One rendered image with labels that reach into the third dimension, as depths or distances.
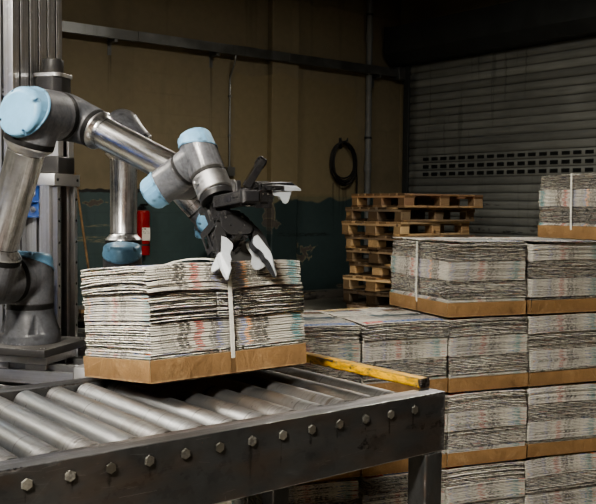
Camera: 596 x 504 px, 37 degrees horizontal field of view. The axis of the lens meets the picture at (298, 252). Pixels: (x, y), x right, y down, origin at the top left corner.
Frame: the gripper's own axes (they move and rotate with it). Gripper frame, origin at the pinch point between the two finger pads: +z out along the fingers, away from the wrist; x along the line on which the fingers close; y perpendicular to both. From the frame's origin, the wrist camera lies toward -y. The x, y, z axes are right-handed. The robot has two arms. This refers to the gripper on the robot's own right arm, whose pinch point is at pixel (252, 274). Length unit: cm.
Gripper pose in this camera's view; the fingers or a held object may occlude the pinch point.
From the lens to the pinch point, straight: 173.7
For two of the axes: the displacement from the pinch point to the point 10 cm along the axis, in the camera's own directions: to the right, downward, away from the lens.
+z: 3.5, 8.5, -3.9
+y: -5.1, 5.2, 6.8
